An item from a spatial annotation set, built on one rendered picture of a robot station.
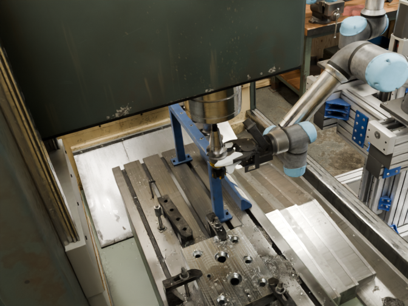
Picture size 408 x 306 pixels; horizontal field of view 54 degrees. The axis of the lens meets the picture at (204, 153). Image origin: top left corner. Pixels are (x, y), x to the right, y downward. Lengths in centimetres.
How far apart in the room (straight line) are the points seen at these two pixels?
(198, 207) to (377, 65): 88
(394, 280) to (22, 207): 146
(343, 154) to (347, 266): 186
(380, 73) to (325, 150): 225
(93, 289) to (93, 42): 58
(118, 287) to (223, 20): 130
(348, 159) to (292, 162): 212
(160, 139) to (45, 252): 156
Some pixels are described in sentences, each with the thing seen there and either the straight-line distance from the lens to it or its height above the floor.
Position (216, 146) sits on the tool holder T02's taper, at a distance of 117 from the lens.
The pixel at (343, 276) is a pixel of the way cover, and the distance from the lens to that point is 172.
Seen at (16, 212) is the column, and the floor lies 165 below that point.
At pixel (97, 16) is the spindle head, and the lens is 81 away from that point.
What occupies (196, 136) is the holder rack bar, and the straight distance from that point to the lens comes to 152.
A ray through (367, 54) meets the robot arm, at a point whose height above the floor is 154.
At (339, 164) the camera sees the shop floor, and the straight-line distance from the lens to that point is 339.
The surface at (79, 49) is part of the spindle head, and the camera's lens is 82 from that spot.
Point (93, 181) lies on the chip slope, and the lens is 216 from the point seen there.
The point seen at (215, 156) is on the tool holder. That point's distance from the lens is 118.
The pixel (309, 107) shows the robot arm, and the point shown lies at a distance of 144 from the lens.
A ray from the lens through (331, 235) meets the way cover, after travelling 184.
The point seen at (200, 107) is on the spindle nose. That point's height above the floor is 156.
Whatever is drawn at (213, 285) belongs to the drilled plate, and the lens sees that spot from 133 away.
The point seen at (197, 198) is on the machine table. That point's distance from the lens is 173.
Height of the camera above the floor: 207
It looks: 36 degrees down
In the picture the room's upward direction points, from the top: 6 degrees counter-clockwise
